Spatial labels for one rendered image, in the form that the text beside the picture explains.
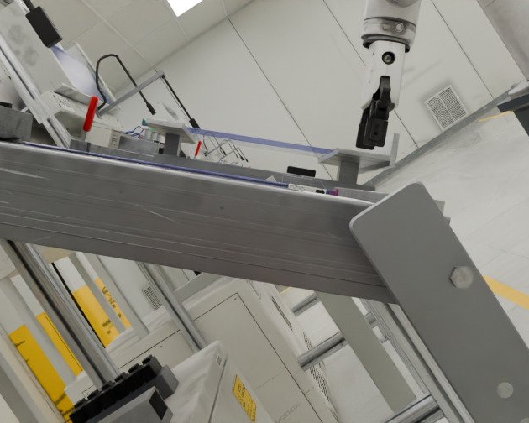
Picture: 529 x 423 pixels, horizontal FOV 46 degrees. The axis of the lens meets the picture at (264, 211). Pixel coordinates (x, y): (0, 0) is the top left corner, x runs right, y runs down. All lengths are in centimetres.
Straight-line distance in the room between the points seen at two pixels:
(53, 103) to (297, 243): 158
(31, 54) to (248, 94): 659
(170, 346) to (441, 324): 161
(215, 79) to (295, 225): 825
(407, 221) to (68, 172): 22
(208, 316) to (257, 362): 20
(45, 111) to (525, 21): 134
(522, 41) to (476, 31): 805
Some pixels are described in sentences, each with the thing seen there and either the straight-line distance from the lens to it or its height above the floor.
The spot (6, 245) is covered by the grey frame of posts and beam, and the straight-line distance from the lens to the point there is 121.
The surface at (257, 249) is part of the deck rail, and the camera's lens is 40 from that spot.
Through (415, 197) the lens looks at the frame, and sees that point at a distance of 37.
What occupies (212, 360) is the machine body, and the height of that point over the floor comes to 62.
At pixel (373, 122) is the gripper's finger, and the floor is 79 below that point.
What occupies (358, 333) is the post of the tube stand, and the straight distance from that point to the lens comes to 138.
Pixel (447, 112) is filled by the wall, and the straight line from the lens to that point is 885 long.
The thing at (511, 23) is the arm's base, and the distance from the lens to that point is 109.
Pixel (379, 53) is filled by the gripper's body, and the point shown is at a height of 88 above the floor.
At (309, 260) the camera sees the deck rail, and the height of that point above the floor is 75.
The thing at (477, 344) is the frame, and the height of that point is 66.
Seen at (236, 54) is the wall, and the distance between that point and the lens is 867.
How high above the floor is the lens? 80
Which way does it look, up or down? 2 degrees down
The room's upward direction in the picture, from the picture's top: 33 degrees counter-clockwise
